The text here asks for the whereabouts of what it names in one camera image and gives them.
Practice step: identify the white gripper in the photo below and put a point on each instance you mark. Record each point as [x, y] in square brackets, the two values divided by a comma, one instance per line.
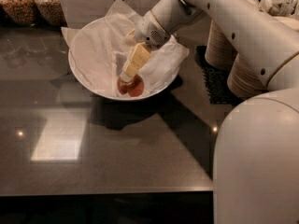
[149, 29]

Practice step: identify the red apple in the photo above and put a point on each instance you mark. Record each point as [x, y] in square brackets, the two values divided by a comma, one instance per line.
[134, 88]

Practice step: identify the white bowl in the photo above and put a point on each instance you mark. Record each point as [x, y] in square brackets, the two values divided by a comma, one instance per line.
[93, 87]

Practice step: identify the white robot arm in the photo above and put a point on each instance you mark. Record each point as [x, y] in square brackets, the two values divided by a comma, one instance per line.
[256, 156]

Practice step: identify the white paper liner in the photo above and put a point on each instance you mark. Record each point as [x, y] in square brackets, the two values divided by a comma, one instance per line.
[99, 47]

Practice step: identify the left white sign panel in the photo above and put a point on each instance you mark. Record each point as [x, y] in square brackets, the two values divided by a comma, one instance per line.
[79, 13]

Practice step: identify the left stack paper bowls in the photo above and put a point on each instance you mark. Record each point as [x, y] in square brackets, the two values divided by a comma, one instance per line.
[219, 52]

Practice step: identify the stack paper bowls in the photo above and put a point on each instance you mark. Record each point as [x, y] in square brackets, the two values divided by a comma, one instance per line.
[242, 82]
[219, 52]

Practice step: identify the black mesh mat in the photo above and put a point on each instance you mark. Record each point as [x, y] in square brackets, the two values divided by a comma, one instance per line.
[215, 81]

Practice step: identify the right glass cereal jar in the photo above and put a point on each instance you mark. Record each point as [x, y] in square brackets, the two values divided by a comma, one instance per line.
[51, 11]

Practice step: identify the glass cereal jar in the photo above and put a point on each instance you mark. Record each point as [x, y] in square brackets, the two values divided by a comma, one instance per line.
[22, 12]
[51, 11]

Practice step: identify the right stack paper bowls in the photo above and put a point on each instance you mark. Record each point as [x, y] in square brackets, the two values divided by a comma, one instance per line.
[242, 82]

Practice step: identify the left glass cereal jar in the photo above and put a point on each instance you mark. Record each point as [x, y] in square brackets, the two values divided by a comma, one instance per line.
[22, 12]

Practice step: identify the bag of plastic cutlery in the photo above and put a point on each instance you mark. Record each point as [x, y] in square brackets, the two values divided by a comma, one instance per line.
[277, 0]

